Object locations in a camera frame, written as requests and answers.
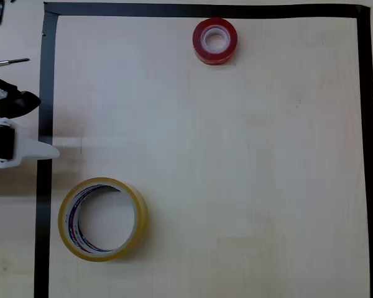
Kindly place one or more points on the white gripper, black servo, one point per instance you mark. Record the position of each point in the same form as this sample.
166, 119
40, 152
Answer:
1, 143

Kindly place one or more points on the small red tape roll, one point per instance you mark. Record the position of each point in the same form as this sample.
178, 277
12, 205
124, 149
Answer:
199, 46

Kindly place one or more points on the black tape strip with wrinkle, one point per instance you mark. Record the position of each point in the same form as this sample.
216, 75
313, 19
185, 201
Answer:
46, 77

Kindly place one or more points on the big yellow tape roll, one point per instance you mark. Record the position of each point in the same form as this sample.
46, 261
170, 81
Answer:
65, 229

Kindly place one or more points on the long horizontal black tape strip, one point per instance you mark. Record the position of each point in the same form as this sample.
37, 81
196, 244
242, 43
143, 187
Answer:
205, 10

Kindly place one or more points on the smooth vertical black tape strip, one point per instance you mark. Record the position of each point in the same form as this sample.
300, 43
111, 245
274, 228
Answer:
368, 124

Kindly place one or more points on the thin metal screwdriver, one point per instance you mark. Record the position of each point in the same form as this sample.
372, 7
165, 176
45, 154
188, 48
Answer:
6, 61

